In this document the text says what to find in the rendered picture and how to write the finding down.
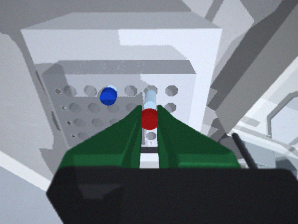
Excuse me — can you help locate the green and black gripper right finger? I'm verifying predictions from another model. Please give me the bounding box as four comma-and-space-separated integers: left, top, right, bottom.
157, 105, 241, 168

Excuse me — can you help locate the white analytical balance with glass draft shield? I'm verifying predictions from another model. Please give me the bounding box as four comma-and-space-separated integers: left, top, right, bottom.
215, 4, 298, 179

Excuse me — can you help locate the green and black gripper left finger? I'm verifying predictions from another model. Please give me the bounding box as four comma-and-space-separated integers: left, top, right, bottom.
57, 105, 142, 170

